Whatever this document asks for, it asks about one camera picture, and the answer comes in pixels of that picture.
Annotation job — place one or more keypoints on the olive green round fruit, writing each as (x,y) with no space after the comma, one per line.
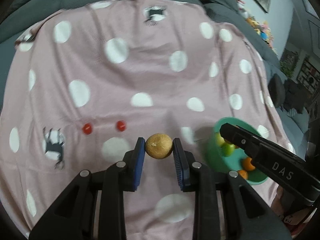
(220,140)

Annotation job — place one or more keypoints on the pink polka dot blanket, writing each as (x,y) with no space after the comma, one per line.
(150,75)

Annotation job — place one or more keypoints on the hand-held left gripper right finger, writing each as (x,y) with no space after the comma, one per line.
(180,163)

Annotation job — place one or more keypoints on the small orange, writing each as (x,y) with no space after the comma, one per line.
(243,175)

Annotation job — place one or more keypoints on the green plastic bowl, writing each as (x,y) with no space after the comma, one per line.
(215,160)

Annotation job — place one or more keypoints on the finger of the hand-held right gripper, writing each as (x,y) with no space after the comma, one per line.
(262,152)

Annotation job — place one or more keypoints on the yellowish brown round fruit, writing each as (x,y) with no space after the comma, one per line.
(159,146)

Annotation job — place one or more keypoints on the green potted plant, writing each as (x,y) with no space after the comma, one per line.
(287,65)

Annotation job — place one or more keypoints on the dark wall shelf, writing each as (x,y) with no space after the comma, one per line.
(310,75)

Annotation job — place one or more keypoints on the large orange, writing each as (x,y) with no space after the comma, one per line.
(247,164)

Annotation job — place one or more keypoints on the bright green round fruit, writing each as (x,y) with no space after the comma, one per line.
(228,150)

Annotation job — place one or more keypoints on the pink printed clothing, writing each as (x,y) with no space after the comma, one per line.
(287,220)

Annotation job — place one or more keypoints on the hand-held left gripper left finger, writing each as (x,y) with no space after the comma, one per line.
(140,161)

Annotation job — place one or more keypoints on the pile of stuffed toys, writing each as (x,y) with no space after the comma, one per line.
(262,30)

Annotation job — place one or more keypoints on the black chair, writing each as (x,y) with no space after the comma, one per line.
(277,90)

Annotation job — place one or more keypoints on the small red cherry tomato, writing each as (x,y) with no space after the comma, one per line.
(121,125)

